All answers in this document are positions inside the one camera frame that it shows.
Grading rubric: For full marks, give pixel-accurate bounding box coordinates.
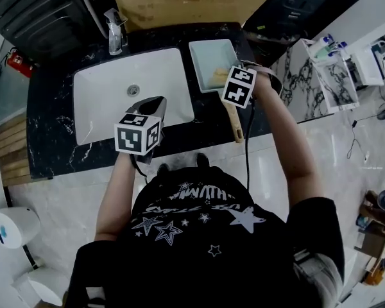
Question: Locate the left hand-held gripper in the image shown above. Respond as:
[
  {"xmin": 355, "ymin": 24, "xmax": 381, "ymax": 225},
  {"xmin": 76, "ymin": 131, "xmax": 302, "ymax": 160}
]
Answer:
[{"xmin": 114, "ymin": 96, "xmax": 167, "ymax": 165}]

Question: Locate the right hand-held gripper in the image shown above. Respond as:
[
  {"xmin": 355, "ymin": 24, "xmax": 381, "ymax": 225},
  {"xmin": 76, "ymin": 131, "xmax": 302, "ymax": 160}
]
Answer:
[{"xmin": 221, "ymin": 61, "xmax": 283, "ymax": 109}]

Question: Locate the yellow sponge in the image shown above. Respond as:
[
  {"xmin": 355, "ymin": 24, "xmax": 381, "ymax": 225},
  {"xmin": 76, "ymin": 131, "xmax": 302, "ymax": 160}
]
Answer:
[{"xmin": 207, "ymin": 67, "xmax": 229, "ymax": 87}]

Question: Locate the white plastic tray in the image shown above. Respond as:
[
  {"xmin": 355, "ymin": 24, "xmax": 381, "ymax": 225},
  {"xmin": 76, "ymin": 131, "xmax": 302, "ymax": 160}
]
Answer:
[{"xmin": 188, "ymin": 38, "xmax": 245, "ymax": 144}]

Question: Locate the person's left forearm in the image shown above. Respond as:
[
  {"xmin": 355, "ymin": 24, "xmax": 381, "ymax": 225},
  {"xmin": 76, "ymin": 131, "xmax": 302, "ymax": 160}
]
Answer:
[{"xmin": 94, "ymin": 152, "xmax": 139, "ymax": 242}]

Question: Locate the person's right forearm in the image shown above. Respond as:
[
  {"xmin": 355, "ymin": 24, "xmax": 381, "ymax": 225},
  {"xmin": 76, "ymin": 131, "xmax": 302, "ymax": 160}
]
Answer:
[{"xmin": 250, "ymin": 74, "xmax": 325, "ymax": 211}]

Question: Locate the white rectangular sink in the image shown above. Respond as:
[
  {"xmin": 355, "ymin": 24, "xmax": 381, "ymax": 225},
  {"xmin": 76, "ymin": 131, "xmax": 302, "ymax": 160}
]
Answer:
[{"xmin": 73, "ymin": 47, "xmax": 195, "ymax": 146}]

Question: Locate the white marble cabinet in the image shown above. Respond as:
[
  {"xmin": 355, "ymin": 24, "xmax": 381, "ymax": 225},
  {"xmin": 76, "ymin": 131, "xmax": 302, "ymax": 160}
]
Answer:
[{"xmin": 272, "ymin": 38, "xmax": 361, "ymax": 123}]

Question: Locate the person's right black shoe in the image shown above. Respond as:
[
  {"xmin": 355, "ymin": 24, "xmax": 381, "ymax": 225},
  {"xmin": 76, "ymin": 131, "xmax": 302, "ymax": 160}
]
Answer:
[{"xmin": 195, "ymin": 152, "xmax": 210, "ymax": 169}]

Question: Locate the chrome faucet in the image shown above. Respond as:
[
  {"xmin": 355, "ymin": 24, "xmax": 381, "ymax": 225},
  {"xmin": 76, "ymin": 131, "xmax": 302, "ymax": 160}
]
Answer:
[{"xmin": 103, "ymin": 8, "xmax": 129, "ymax": 56}]

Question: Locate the large brown cardboard box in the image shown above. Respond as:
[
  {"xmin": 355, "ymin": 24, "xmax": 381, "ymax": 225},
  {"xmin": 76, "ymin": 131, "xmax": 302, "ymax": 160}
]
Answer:
[{"xmin": 110, "ymin": 0, "xmax": 285, "ymax": 31}]

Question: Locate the black cabinet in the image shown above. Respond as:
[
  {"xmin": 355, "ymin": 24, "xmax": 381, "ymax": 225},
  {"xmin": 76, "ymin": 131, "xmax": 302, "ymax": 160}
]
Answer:
[{"xmin": 243, "ymin": 0, "xmax": 368, "ymax": 46}]

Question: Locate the green tube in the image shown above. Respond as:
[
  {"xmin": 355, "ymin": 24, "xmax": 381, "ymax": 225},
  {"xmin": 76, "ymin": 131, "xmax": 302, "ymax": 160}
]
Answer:
[{"xmin": 313, "ymin": 45, "xmax": 339, "ymax": 60}]

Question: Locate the blue capped white bottle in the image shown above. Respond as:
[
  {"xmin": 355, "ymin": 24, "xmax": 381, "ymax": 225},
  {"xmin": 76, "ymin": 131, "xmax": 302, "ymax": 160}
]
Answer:
[{"xmin": 309, "ymin": 33, "xmax": 335, "ymax": 53}]

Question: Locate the white plastic container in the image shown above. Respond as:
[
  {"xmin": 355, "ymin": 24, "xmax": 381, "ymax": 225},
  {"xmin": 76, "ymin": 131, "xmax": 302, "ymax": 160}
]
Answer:
[{"xmin": 351, "ymin": 40, "xmax": 385, "ymax": 88}]

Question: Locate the red fire extinguisher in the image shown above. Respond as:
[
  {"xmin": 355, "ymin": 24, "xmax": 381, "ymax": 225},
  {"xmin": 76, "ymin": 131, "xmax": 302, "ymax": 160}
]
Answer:
[{"xmin": 6, "ymin": 47, "xmax": 36, "ymax": 79}]

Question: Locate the wooden slat pallet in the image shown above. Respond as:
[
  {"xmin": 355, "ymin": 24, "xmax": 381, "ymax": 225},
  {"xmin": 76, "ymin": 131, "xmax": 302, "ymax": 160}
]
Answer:
[{"xmin": 0, "ymin": 114, "xmax": 31, "ymax": 185}]

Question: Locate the person's black star print shirt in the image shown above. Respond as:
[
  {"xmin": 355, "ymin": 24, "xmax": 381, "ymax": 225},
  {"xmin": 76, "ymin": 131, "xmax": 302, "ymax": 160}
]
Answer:
[{"xmin": 66, "ymin": 165, "xmax": 346, "ymax": 308}]

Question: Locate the white appliance with blue mark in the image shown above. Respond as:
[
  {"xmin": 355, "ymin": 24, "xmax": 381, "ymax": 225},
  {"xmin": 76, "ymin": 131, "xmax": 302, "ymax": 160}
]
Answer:
[{"xmin": 0, "ymin": 206, "xmax": 42, "ymax": 249}]

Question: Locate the small brown cardboard box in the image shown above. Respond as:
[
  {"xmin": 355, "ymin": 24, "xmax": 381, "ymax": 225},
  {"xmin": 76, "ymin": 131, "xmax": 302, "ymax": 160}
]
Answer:
[{"xmin": 359, "ymin": 226, "xmax": 385, "ymax": 259}]

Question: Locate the person's grey garment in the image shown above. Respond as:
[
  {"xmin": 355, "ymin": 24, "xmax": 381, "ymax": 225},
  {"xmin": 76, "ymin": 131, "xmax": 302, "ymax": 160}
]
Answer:
[{"xmin": 293, "ymin": 253, "xmax": 344, "ymax": 308}]

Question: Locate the white round bin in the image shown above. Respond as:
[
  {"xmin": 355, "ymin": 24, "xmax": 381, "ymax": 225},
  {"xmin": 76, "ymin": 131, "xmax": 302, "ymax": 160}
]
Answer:
[{"xmin": 12, "ymin": 268, "xmax": 72, "ymax": 308}]

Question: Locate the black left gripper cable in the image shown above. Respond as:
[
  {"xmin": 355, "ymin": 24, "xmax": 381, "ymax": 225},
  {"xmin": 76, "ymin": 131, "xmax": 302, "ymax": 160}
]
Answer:
[{"xmin": 129, "ymin": 154, "xmax": 148, "ymax": 184}]

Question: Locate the grey washer drain hose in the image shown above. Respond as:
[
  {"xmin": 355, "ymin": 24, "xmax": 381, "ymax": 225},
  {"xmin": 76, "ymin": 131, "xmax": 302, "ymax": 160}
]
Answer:
[{"xmin": 81, "ymin": 0, "xmax": 109, "ymax": 40}]

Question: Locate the black floor cable with adapter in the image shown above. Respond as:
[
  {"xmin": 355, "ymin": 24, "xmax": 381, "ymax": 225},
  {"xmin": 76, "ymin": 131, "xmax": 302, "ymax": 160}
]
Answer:
[{"xmin": 346, "ymin": 113, "xmax": 379, "ymax": 160}]

